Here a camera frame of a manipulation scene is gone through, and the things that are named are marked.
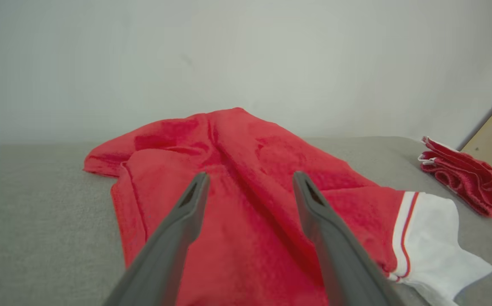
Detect red shorts with white trim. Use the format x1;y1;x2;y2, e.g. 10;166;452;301
417;136;492;218

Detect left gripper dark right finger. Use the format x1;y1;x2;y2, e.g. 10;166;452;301
293;171;405;306

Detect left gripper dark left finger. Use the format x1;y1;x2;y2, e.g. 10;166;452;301
104;172;211;306

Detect red shirt with white sleeves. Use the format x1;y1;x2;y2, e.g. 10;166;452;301
83;107;492;306

